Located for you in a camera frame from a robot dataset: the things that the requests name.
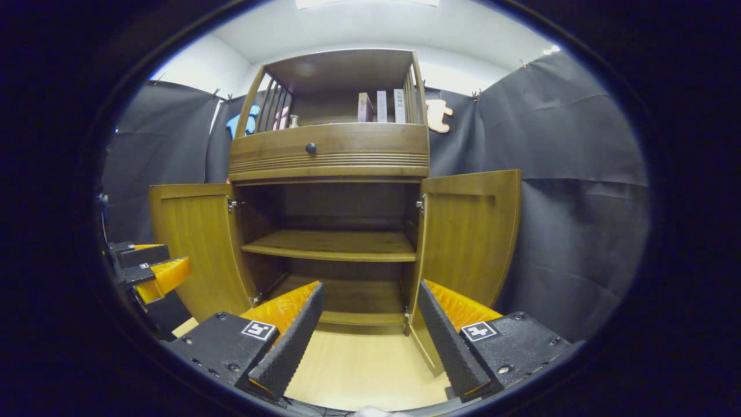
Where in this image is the large ceiling light panel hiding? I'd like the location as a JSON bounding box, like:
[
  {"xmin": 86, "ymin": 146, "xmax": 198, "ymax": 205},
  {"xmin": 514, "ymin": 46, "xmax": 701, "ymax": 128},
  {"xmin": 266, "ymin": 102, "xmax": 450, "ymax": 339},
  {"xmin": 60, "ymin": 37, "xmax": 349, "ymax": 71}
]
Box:
[{"xmin": 295, "ymin": 0, "xmax": 441, "ymax": 9}]

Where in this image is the wooden double-door shoe cabinet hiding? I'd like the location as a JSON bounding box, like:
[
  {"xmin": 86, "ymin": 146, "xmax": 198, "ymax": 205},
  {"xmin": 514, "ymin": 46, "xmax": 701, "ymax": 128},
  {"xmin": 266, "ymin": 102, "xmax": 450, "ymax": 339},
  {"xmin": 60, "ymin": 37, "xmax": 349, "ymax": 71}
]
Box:
[{"xmin": 149, "ymin": 49, "xmax": 523, "ymax": 377}]

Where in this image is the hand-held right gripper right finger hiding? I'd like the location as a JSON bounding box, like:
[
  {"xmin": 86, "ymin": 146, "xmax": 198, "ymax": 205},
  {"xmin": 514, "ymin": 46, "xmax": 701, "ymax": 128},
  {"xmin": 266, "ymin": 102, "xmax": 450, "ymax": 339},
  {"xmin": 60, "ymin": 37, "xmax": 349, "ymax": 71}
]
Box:
[{"xmin": 416, "ymin": 280, "xmax": 573, "ymax": 404}]

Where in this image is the wooden inner shelf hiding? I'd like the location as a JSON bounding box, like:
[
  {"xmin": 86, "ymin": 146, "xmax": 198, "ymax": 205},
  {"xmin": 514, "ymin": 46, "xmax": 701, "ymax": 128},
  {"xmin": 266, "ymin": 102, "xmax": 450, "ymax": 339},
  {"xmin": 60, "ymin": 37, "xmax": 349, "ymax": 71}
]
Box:
[{"xmin": 241, "ymin": 230, "xmax": 417, "ymax": 262}]

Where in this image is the wooden cabinet drawer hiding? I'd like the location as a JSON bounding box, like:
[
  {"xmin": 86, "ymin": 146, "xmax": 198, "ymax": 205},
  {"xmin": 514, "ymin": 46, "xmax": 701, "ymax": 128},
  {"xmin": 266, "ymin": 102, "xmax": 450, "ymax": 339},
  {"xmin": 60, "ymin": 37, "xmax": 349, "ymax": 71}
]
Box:
[{"xmin": 229, "ymin": 123, "xmax": 430, "ymax": 177}]

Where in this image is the black backdrop cloth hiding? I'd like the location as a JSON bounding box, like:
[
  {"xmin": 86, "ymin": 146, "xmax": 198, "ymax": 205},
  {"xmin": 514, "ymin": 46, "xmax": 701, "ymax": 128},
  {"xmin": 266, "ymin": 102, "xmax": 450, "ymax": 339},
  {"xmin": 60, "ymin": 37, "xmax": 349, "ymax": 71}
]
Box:
[{"xmin": 101, "ymin": 52, "xmax": 652, "ymax": 342}]

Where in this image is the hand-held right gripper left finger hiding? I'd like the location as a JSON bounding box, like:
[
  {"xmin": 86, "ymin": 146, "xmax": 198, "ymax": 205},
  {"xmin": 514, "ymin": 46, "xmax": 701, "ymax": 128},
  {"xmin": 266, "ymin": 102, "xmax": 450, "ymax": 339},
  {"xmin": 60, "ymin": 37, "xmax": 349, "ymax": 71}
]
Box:
[{"xmin": 165, "ymin": 282, "xmax": 326, "ymax": 401}]

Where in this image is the wooden shoe cabinet door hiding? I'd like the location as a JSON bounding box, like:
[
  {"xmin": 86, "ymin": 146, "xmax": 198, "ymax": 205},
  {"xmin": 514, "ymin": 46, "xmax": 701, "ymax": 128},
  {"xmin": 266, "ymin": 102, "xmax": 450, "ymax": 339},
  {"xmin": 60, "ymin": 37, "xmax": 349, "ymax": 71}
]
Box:
[
  {"xmin": 405, "ymin": 169, "xmax": 523, "ymax": 377},
  {"xmin": 149, "ymin": 184, "xmax": 258, "ymax": 322}
]

